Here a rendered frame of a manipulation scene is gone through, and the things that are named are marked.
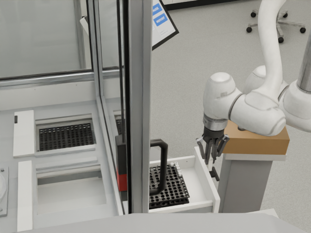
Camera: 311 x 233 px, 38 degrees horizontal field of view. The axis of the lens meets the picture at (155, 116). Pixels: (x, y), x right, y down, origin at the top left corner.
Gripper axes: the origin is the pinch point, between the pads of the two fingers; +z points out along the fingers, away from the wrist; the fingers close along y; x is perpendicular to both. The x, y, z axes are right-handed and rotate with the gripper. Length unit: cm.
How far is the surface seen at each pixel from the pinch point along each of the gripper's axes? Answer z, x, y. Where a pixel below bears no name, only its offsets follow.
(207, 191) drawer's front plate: 6.6, 8.5, 2.9
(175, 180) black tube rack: 3.8, 3.2, 14.5
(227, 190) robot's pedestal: 47, -23, -22
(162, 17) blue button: -12, -99, -4
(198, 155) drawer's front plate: 0.9, -5.8, 2.7
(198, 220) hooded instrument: -82, 84, 36
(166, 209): 4.4, 15.6, 20.8
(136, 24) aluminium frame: -91, 50, 38
